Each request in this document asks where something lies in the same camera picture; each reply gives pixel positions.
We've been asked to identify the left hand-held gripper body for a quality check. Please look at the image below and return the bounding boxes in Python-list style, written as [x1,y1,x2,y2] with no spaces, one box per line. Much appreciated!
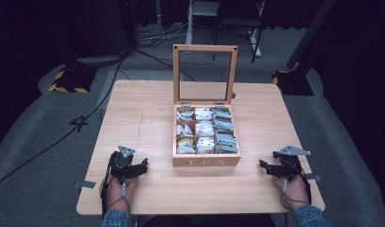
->
[108,145,141,183]

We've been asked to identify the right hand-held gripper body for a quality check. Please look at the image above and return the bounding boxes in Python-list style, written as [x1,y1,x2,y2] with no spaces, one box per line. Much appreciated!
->
[271,145,311,182]

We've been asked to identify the wooden tea box with lid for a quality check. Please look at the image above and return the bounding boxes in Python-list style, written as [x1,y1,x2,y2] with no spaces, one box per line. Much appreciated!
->
[171,44,242,168]

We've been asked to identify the yellow tea bag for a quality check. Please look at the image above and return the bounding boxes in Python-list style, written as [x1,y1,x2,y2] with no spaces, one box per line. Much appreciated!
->
[176,137,196,155]

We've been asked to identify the row of grey tea packets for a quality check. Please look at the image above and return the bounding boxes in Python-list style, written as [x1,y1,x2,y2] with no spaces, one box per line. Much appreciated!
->
[212,106,238,155]

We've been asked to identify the loose white tea bags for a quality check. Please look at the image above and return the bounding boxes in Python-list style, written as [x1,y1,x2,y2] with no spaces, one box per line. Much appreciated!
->
[176,109,196,138]

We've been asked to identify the row of white tea packets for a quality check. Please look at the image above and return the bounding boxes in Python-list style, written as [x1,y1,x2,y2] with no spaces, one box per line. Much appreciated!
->
[194,107,217,155]

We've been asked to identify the person's dark lap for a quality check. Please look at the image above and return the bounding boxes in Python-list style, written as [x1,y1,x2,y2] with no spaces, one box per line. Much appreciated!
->
[136,213,278,227]

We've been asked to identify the black stand with slanted pole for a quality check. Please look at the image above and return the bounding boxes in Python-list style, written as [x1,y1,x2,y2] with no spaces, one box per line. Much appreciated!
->
[271,0,338,96]

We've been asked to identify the black yellow striped stand base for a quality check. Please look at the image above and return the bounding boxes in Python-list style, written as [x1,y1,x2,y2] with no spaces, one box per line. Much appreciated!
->
[47,63,99,95]

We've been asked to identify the right gripper cable with plug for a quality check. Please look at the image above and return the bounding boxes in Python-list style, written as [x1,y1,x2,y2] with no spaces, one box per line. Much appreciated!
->
[279,177,311,212]

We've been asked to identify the gripper cable with plug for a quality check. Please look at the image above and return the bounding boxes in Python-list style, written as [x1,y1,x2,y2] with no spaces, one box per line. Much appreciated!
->
[279,177,311,212]
[105,174,131,216]

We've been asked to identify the left gripper cable with plug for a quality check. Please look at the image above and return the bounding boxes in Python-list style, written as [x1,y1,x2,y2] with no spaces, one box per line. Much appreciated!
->
[105,174,131,216]

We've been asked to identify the long black floor cable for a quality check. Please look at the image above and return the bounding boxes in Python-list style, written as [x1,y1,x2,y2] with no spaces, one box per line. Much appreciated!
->
[0,51,130,192]

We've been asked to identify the thin black floor cable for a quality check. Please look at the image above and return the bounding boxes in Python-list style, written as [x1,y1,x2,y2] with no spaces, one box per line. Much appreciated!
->
[133,47,197,82]

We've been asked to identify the bundle of floor cables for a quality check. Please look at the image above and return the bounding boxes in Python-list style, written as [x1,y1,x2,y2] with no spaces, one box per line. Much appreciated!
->
[136,21,195,49]

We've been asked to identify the black metal frame stand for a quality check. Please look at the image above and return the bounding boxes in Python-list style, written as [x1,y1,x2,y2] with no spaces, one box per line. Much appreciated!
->
[211,0,266,63]

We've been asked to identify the white table leg frame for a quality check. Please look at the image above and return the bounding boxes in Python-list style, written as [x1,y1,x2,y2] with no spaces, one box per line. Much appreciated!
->
[184,0,221,45]

